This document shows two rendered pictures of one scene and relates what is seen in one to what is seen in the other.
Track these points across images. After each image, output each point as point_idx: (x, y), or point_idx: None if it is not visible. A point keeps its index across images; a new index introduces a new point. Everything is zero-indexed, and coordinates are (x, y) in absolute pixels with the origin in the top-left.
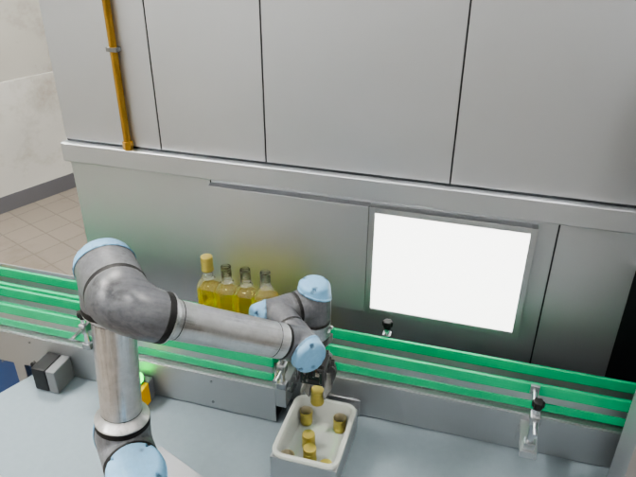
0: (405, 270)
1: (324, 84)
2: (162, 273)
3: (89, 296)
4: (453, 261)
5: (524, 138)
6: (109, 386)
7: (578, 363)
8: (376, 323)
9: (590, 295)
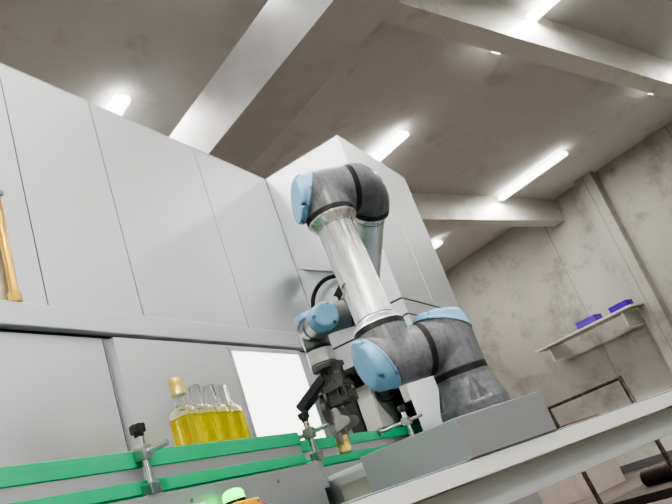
0: (263, 400)
1: (164, 253)
2: None
3: (362, 166)
4: (280, 385)
5: (264, 296)
6: (375, 272)
7: None
8: None
9: None
